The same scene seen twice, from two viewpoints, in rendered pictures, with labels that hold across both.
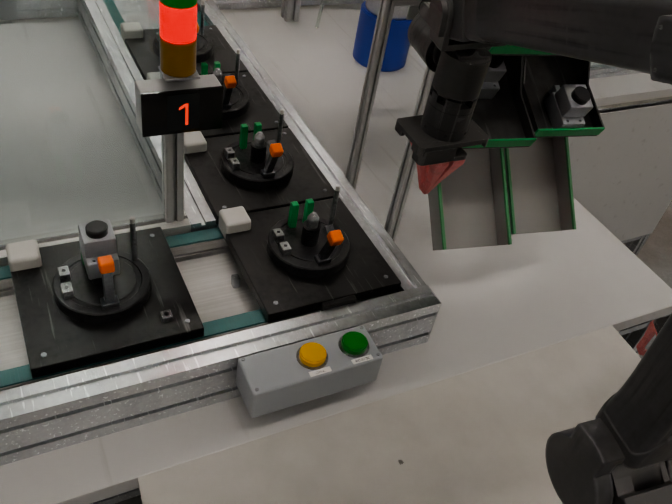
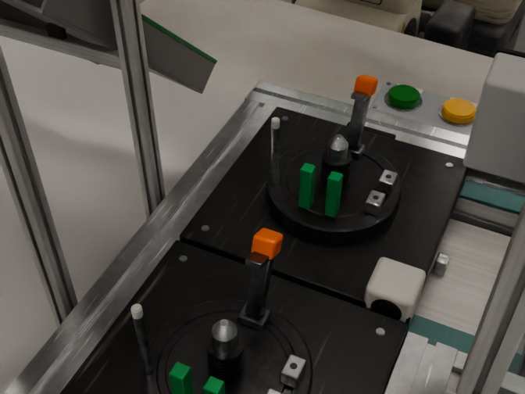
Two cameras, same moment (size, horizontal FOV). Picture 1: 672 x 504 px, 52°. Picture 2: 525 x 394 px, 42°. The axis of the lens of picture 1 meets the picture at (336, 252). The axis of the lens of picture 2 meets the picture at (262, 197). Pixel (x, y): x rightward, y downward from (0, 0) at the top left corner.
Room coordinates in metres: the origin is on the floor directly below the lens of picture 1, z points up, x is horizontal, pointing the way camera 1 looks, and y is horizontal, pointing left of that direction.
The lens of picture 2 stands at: (1.23, 0.46, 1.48)
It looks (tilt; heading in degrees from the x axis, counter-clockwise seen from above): 44 degrees down; 239
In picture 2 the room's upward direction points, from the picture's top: straight up
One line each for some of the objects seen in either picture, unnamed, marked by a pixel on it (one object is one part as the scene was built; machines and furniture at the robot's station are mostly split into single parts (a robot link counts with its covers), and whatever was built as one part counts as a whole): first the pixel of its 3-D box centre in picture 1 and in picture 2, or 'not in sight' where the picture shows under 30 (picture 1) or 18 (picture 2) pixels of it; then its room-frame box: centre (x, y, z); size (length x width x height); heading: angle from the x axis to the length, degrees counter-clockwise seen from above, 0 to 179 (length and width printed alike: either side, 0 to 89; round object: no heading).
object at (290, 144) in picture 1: (258, 149); (225, 352); (1.09, 0.18, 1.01); 0.24 x 0.24 x 0.13; 33
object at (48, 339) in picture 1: (103, 293); not in sight; (0.70, 0.33, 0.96); 0.24 x 0.24 x 0.02; 33
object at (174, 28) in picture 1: (178, 19); not in sight; (0.88, 0.27, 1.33); 0.05 x 0.05 x 0.05
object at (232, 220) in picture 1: (310, 230); (335, 166); (0.89, 0.05, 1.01); 0.24 x 0.24 x 0.13; 33
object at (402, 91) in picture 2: (354, 344); (403, 99); (0.70, -0.06, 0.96); 0.04 x 0.04 x 0.02
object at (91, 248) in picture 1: (97, 240); not in sight; (0.71, 0.34, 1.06); 0.08 x 0.04 x 0.07; 33
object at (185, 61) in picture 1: (178, 53); not in sight; (0.88, 0.27, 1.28); 0.05 x 0.05 x 0.05
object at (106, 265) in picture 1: (106, 276); not in sight; (0.67, 0.31, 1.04); 0.04 x 0.02 x 0.08; 33
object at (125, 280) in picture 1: (102, 284); not in sight; (0.70, 0.33, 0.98); 0.14 x 0.14 x 0.02
